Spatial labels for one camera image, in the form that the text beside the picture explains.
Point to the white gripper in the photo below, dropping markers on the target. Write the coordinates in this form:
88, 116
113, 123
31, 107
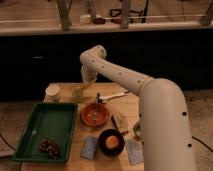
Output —
89, 77

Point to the yellow banana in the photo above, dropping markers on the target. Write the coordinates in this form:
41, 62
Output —
78, 91

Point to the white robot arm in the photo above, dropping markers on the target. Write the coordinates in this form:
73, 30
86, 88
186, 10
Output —
164, 120

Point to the green plastic cup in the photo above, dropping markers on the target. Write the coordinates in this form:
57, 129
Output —
77, 99

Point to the orange bowl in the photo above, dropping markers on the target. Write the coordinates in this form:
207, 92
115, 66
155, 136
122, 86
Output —
102, 116

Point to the metal spoon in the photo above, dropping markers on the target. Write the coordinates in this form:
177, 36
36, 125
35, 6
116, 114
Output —
95, 112

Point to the white round container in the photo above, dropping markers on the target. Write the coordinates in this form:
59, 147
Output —
53, 92

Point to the dark round bowl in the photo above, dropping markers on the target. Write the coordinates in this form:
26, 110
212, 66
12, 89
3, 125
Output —
102, 139

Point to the orange fruit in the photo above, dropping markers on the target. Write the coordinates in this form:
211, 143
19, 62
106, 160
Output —
112, 142

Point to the green plastic tray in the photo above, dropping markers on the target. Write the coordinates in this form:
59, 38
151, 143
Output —
53, 121

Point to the blue sponge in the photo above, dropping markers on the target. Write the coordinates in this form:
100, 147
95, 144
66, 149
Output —
89, 148

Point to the dark red grapes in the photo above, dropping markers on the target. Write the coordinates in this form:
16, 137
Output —
50, 148

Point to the grey blue cloth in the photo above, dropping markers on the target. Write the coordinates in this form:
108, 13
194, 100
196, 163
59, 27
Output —
134, 151

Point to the white handled kitchen tool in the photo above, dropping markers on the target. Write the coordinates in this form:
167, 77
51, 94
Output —
105, 99

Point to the wooden brush with black handle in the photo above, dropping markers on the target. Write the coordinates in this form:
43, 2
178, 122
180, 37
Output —
121, 123

